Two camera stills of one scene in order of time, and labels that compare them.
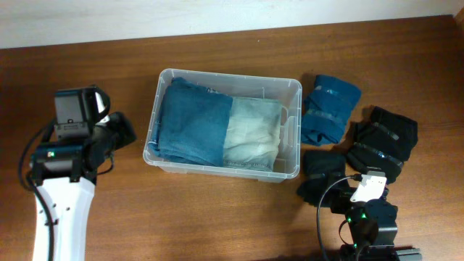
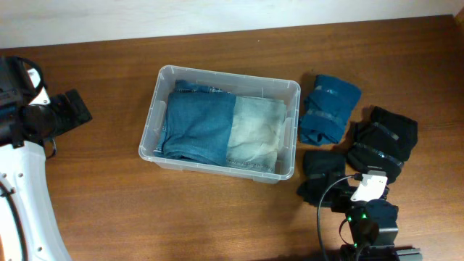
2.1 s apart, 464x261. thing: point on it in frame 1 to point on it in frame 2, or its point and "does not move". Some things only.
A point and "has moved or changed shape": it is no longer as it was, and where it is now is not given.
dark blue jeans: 193,124 has moved or changed shape
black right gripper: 344,199 does not move
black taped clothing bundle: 383,142 does not move
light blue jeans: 251,139 does not move
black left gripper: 130,133 to 76,114
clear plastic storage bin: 239,126 does not move
